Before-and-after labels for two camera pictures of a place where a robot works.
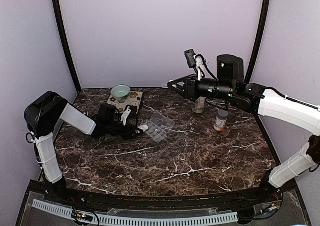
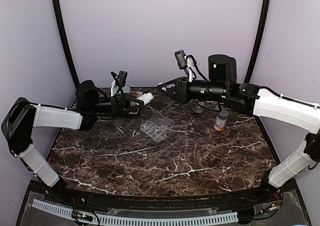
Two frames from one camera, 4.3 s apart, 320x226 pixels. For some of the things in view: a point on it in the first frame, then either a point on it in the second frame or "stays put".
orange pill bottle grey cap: [221, 120] stays put
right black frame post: [259, 32] stays put
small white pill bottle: [144, 127] -> [146, 97]
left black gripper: [129, 131] -> [119, 105]
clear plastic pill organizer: [159, 124] stays put
